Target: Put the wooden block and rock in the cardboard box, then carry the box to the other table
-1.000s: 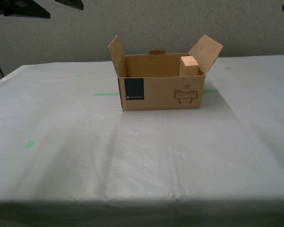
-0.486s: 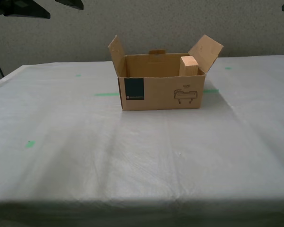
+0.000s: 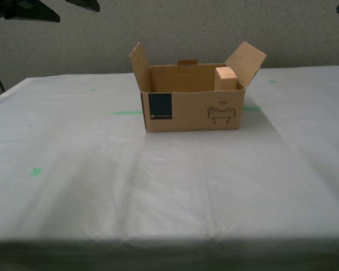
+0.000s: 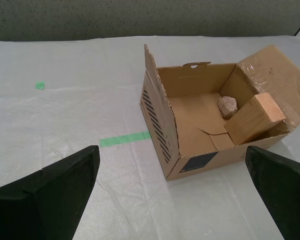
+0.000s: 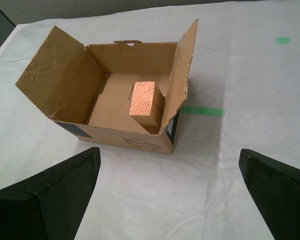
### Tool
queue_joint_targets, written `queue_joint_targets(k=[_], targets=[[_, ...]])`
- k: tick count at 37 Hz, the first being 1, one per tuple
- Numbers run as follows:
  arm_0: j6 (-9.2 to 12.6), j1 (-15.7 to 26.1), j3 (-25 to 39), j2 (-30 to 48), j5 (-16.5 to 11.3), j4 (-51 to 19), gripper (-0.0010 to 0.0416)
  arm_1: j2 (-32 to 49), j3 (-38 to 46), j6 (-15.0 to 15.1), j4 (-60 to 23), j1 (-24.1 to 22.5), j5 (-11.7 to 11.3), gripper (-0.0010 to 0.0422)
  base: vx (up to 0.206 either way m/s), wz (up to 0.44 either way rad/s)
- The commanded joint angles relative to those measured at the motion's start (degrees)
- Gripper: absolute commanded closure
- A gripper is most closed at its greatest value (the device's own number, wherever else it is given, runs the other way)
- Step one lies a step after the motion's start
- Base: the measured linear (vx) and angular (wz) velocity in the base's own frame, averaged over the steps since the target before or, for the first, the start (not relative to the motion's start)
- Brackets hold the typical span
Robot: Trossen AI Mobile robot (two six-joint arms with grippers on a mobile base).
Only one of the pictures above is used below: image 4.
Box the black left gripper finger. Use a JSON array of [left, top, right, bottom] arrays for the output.
[[245, 145, 300, 240], [0, 145, 101, 240]]

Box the light wooden block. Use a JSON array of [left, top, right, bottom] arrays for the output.
[[223, 91, 287, 147]]

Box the pinkish speckled granite rock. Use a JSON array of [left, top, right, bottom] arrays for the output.
[[217, 95, 239, 120]]

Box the brown cardboard box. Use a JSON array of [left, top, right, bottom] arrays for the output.
[[139, 43, 300, 182]]

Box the long green tape strip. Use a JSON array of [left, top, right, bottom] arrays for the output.
[[99, 131, 152, 149]]

